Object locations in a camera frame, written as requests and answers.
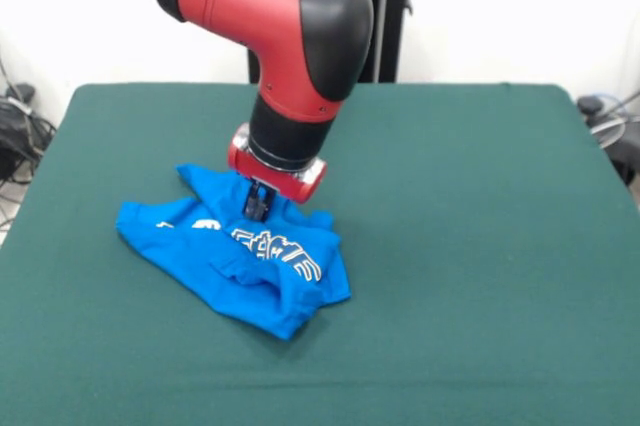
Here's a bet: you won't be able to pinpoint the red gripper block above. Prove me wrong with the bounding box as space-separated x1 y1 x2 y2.
227 121 329 223

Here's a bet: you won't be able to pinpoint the blue laundry item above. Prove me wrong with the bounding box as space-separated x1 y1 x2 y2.
115 162 353 341

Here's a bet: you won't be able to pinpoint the dark green table cloth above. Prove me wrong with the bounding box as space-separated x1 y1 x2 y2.
0 83 640 426

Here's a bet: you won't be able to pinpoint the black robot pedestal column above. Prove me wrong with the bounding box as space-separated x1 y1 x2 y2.
247 0 434 85

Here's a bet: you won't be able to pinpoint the black floor cable tangle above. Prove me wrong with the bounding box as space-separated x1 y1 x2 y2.
0 53 60 235

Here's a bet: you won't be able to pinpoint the grey and blue cables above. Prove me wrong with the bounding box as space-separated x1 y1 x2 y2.
582 90 640 122

